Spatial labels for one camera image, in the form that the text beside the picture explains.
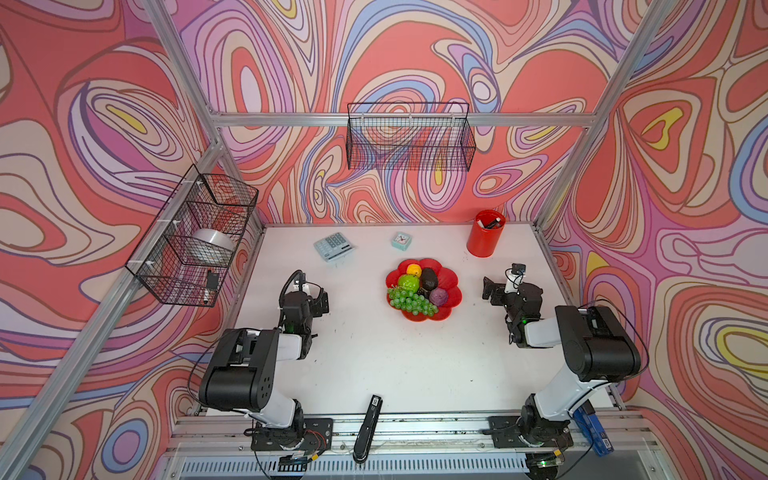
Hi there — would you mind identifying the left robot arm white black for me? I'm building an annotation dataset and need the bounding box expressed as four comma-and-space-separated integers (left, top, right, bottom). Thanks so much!
198, 270, 330, 451

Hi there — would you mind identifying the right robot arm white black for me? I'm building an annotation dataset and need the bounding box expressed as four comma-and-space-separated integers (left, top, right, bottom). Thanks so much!
482, 263, 643, 447

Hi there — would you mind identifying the black marker in cup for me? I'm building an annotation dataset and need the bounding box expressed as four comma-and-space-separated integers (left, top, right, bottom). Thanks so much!
484, 219, 501, 230

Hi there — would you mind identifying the black stapler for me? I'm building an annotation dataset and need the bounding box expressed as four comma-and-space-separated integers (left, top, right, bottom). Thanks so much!
352, 395, 383, 465

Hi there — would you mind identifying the black wire basket wall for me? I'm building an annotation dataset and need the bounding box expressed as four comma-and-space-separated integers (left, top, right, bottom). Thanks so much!
125, 165, 259, 308
346, 100, 476, 172

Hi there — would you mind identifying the red cylindrical pen cup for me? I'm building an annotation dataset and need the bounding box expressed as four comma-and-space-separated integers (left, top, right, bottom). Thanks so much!
466, 210, 506, 258

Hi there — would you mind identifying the purple fake fig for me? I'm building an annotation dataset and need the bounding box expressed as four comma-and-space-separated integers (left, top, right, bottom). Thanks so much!
429, 288, 449, 307

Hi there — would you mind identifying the green fake grape bunch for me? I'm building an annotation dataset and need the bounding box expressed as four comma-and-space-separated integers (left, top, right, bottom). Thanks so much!
387, 287, 438, 317

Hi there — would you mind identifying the black wire basket back wall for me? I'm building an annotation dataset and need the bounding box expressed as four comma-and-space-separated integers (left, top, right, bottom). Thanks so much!
346, 100, 476, 172

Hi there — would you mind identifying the black wire basket left wall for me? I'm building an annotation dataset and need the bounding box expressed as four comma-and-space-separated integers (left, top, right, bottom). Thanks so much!
125, 165, 259, 308

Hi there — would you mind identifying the green fake custard apple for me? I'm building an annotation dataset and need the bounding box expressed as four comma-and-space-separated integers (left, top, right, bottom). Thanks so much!
397, 274, 420, 293

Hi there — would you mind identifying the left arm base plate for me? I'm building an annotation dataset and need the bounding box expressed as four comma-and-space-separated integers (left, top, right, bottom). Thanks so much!
248, 417, 334, 453

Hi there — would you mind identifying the dark fake avocado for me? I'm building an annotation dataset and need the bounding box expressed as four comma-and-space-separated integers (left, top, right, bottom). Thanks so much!
420, 267, 439, 292

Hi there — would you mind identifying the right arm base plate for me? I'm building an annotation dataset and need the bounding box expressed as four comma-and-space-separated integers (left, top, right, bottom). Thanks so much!
481, 415, 574, 450

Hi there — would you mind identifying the small teal alarm clock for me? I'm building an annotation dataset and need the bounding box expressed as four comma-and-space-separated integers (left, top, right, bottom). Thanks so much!
391, 232, 413, 251

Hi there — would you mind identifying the red flower-shaped fruit bowl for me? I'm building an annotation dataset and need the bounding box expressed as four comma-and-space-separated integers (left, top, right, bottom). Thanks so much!
385, 258, 463, 322

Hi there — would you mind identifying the white tape roll in basket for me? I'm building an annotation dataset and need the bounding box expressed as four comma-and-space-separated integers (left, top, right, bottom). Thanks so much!
187, 228, 235, 267

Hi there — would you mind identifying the grey calculator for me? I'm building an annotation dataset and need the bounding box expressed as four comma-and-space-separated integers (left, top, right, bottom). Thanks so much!
313, 232, 355, 262

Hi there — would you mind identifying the yellow fake pear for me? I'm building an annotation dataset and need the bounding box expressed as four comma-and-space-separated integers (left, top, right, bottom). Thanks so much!
406, 263, 423, 278

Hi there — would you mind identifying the blue box at rail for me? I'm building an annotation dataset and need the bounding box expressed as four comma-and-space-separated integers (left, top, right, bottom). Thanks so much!
573, 400, 614, 457

